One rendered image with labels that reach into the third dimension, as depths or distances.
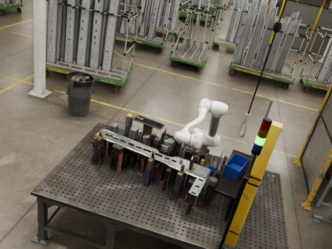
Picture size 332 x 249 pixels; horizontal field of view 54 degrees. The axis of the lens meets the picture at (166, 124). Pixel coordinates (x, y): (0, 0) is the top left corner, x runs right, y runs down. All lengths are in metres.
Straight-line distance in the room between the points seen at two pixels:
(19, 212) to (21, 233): 0.33
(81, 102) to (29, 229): 2.73
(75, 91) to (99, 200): 2.96
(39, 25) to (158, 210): 4.28
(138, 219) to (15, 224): 1.55
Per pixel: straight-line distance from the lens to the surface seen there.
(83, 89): 5.99
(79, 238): 3.75
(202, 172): 3.58
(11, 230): 4.18
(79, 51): 7.75
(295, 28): 10.34
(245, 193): 2.94
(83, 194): 3.50
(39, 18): 6.52
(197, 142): 3.31
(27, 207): 4.42
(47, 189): 3.56
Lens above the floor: 3.03
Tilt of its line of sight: 28 degrees down
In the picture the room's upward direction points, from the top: 12 degrees clockwise
